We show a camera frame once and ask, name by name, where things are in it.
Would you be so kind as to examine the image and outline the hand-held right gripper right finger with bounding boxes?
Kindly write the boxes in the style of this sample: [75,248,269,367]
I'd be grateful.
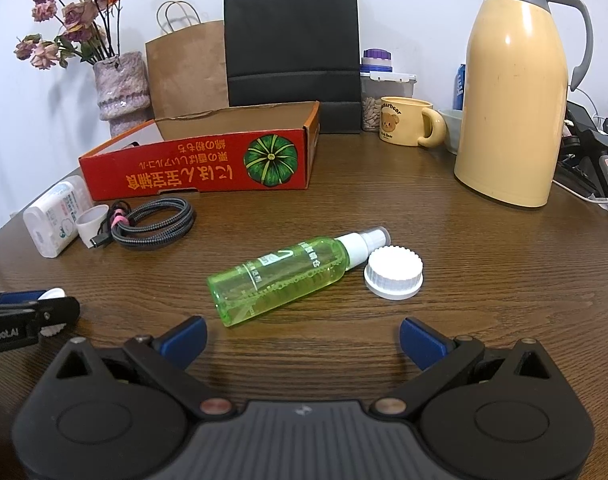
[369,317,554,418]

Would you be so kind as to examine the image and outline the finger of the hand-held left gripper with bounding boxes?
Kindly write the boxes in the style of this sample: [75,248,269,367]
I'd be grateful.
[14,296,81,336]
[0,289,47,312]

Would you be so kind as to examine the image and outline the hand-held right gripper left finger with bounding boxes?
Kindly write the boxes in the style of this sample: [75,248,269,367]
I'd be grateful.
[54,316,237,417]

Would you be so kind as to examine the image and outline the white plastic bead container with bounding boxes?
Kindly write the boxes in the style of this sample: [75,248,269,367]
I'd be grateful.
[23,176,95,259]

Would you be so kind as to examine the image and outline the translucent white cup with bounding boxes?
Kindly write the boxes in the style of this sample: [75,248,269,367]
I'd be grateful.
[75,203,110,250]

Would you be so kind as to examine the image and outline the green spray bottle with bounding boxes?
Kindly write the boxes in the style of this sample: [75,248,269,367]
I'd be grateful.
[206,227,391,329]

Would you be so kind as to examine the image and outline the grey braided cable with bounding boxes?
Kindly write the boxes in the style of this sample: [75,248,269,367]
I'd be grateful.
[89,197,195,251]

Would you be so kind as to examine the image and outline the red cardboard box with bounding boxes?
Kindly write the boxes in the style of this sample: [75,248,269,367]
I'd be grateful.
[79,101,321,201]

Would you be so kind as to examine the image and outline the white ridged cap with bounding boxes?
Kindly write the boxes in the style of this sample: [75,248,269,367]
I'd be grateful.
[364,246,425,302]

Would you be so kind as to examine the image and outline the grey bowl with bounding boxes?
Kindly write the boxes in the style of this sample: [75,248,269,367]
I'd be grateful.
[438,108,464,156]

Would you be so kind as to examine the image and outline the yellow bear mug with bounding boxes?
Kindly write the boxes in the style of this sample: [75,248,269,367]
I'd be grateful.
[380,96,447,148]

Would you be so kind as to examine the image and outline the pink mottled vase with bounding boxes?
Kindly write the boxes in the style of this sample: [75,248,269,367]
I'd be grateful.
[93,51,152,137]

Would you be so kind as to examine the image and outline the clear seed container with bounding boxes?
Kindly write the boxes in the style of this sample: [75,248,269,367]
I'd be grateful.
[360,71,417,132]

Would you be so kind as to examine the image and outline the yellow thermos jug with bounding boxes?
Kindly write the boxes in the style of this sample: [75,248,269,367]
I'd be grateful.
[454,0,594,208]

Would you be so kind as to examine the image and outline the blue drink can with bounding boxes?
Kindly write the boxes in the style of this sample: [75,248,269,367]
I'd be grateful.
[454,64,467,111]

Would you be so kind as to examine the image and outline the brown paper bag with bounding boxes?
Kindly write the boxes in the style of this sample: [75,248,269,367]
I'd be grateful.
[145,1,229,120]

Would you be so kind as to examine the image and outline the purple lid jar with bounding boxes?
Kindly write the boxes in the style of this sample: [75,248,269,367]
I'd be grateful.
[361,49,395,75]

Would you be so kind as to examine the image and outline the dried rose bouquet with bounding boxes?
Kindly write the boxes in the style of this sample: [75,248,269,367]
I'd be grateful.
[14,0,122,71]

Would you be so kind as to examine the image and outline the black paper bag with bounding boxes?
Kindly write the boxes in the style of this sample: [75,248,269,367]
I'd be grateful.
[223,0,361,135]

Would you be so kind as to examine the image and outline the black clamp device with wires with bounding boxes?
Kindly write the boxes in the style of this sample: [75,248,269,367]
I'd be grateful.
[551,87,608,208]

